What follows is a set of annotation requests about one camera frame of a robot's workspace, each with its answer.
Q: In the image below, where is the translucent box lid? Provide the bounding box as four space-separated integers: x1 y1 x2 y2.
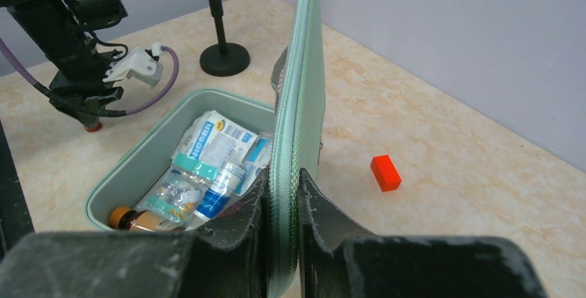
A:
267 0 326 297

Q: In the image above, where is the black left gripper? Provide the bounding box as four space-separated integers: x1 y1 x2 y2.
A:
49 71 124 124

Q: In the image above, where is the white blue small bottle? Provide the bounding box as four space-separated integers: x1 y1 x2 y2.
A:
194 162 246 221

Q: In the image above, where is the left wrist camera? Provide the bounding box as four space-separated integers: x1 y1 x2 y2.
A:
102 43 163 88

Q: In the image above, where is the brown medicine bottle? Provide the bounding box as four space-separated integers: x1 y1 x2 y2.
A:
108 206 185 232

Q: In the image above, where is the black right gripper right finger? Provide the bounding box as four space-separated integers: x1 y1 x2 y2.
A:
298 169 547 297

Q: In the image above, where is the clear teal zip bag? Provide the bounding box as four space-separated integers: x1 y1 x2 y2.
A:
135 153 219 225

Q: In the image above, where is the green plastic medicine box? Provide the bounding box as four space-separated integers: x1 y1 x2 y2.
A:
85 88 275 231

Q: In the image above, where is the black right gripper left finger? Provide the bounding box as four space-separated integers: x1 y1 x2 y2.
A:
1 170 268 297

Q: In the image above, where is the black microphone stand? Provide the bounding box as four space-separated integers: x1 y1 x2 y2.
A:
200 0 251 77

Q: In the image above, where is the orange block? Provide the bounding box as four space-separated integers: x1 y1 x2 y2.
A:
370 155 402 192

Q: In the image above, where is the blue cotton ball bag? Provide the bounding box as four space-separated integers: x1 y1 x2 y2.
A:
173 110 272 196

